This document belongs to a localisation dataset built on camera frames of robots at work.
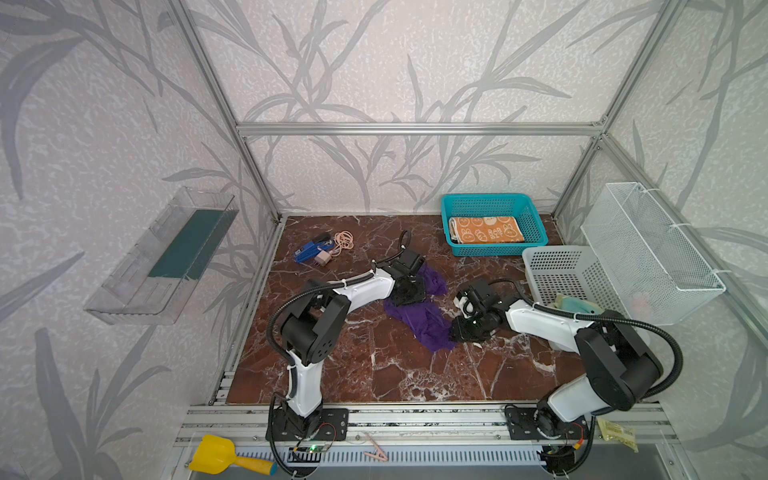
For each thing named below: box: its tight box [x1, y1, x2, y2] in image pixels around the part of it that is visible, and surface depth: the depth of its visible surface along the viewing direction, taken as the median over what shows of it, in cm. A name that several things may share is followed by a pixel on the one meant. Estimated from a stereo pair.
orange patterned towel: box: [449, 216, 525, 244], surface depth 114 cm
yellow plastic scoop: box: [188, 434, 278, 476], surface depth 70 cm
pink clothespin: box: [364, 433, 389, 462], surface depth 71 cm
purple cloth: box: [384, 263, 457, 353], surface depth 90 cm
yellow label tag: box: [597, 418, 639, 453], surface depth 72 cm
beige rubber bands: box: [332, 230, 354, 255], surface depth 114 cm
